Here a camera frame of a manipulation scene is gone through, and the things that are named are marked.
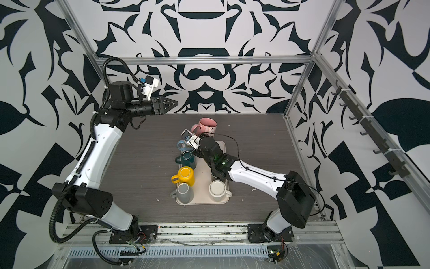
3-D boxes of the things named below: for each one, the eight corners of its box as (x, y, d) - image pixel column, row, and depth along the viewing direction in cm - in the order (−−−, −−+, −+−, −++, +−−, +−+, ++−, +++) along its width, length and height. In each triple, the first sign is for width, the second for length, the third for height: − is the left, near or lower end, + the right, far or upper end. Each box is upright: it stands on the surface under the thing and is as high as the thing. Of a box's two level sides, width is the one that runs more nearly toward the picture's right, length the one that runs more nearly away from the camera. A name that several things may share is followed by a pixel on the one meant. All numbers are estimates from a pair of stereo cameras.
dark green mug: (176, 168, 95) (172, 159, 87) (177, 160, 98) (174, 150, 90) (195, 168, 95) (194, 159, 87) (196, 160, 98) (194, 150, 90)
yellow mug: (173, 186, 88) (170, 179, 82) (175, 173, 93) (172, 166, 87) (194, 186, 88) (192, 179, 82) (195, 173, 93) (193, 166, 87)
